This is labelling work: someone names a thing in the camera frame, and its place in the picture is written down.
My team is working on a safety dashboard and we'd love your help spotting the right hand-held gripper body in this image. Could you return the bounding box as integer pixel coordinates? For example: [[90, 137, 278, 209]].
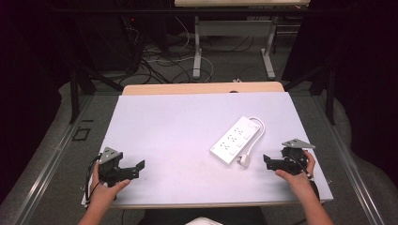
[[280, 138, 316, 176]]

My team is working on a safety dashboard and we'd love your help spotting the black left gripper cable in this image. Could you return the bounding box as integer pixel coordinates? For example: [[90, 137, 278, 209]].
[[84, 153, 103, 205]]

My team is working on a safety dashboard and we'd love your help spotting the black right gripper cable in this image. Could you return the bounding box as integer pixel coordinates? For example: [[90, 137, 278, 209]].
[[290, 154, 321, 201]]

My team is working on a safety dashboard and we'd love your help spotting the person's left hand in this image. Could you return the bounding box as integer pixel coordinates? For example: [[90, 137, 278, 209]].
[[88, 162, 132, 208]]

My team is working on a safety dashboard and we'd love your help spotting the white power plug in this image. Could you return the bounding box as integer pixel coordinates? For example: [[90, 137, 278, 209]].
[[237, 154, 253, 169]]

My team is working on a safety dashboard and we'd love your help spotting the white desk with metal legs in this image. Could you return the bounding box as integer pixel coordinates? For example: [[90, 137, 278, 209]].
[[174, 0, 312, 81]]

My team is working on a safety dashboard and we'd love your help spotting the white power strip cable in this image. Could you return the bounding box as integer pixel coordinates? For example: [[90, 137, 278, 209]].
[[242, 116, 267, 160]]

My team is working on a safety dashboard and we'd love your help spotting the white power strip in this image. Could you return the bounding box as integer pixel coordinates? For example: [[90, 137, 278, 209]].
[[209, 115, 262, 166]]

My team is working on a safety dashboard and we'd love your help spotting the white table cover sheet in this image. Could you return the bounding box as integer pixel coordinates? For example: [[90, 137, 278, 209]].
[[81, 91, 334, 208]]

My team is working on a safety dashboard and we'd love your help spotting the black metal stand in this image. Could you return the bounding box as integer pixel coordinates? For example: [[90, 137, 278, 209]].
[[69, 59, 125, 126], [283, 60, 338, 127]]

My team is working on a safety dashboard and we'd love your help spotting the person's right hand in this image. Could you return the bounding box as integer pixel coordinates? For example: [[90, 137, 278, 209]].
[[274, 149, 316, 196]]

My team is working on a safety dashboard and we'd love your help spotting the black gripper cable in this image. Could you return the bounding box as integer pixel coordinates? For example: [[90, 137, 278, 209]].
[[290, 154, 321, 201], [84, 153, 103, 205]]

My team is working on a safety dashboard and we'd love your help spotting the person's white shirt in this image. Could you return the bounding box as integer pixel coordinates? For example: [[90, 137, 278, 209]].
[[184, 217, 223, 225]]

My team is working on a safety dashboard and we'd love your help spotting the aluminium floor rail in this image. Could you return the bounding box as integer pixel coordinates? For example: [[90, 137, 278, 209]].
[[11, 93, 96, 225], [312, 93, 387, 225]]

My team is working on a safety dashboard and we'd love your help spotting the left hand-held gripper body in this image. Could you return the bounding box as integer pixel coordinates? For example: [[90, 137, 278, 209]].
[[98, 146, 131, 188]]

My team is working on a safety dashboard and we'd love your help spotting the tangle of floor cables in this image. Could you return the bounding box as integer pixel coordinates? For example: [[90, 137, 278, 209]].
[[123, 15, 255, 85]]

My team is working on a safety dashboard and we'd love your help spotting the black computer tower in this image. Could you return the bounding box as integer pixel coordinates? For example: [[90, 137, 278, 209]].
[[74, 12, 144, 73]]

